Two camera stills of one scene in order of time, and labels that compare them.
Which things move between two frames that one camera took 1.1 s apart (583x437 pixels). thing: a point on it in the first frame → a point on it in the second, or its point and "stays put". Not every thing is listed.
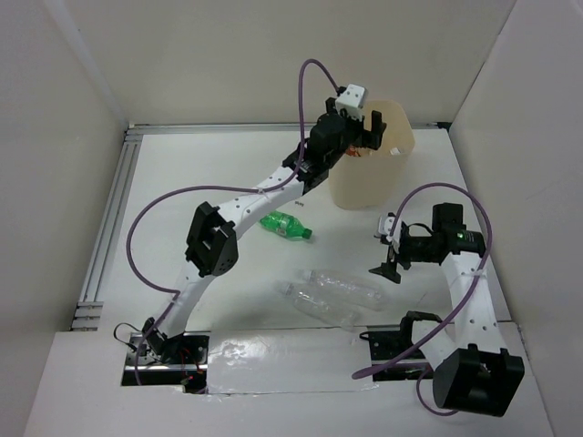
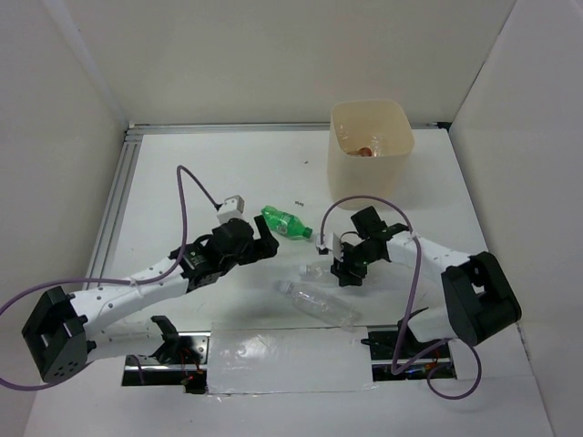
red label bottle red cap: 351,150 → 364,152
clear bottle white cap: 311,302 stays put
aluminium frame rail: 87,314 stays put
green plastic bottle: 282,223 stays put
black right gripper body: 415,248 → 355,259
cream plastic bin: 369,177 stays put
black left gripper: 367,138 → 265,247
